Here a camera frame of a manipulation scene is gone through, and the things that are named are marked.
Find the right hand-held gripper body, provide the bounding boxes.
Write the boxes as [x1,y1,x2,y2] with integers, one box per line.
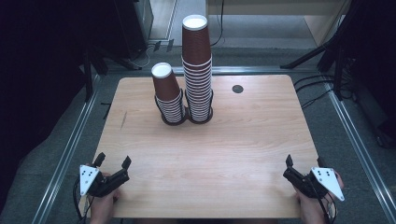
[282,167,346,203]

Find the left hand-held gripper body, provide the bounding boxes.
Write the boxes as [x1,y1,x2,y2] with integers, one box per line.
[79,164,131,198]

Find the black wire cup holder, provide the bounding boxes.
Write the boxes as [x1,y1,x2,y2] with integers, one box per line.
[154,88,215,127]

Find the tall stack of brown cups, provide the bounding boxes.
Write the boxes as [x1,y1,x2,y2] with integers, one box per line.
[182,55,215,123]

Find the person's right hand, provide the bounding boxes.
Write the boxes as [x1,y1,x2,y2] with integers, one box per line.
[294,172,345,218]

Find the person's left hand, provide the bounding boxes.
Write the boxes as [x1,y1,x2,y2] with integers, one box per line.
[89,172,121,218]

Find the short stack of brown cups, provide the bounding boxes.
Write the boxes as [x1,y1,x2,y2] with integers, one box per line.
[150,62,185,124]

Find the black tripod stand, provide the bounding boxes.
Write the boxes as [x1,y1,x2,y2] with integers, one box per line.
[81,46,143,103]

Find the black metal stand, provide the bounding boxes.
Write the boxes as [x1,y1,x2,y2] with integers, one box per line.
[279,0,358,101]

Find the black cabinet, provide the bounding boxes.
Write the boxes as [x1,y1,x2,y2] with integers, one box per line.
[112,0,154,61]

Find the light wooden furniture panel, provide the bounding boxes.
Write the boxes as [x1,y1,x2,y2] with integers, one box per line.
[205,0,353,48]

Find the metal frame rail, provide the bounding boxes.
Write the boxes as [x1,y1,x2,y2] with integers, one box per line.
[31,74,101,224]
[106,65,325,76]
[323,81,396,224]

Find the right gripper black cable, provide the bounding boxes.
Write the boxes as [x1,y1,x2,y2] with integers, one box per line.
[314,186,339,224]

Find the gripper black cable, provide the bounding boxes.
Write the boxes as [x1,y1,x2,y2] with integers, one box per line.
[72,176,95,224]
[314,186,339,224]

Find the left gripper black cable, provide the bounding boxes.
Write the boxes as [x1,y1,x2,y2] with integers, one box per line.
[72,176,95,224]

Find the black floor cables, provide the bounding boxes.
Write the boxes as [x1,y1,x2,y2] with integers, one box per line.
[292,73,339,110]

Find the white floor cable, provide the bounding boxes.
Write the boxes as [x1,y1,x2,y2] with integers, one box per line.
[130,42,157,69]

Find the hanging black cable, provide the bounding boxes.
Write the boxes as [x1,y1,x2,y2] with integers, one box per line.
[209,0,226,48]

